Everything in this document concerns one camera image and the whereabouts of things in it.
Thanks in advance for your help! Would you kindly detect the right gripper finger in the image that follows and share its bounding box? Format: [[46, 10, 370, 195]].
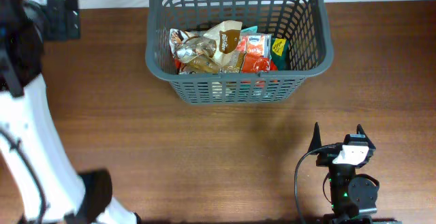
[[356, 124, 366, 136], [307, 122, 323, 155]]

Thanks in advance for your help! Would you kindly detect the green Nescafe coffee bag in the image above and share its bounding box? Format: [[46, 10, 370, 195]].
[[240, 25, 290, 71]]

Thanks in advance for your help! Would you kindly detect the Kleenex tissue multipack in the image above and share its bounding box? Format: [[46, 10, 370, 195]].
[[236, 33, 271, 57]]

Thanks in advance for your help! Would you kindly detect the beige brown snack bag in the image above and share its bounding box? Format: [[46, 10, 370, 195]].
[[169, 20, 243, 67]]

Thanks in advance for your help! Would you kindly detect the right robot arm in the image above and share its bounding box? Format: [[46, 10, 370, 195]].
[[308, 123, 398, 224]]

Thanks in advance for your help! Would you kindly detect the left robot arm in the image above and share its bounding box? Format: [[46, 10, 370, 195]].
[[1, 0, 141, 223]]

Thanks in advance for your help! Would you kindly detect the grey plastic basket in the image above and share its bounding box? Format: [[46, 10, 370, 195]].
[[145, 0, 334, 105]]

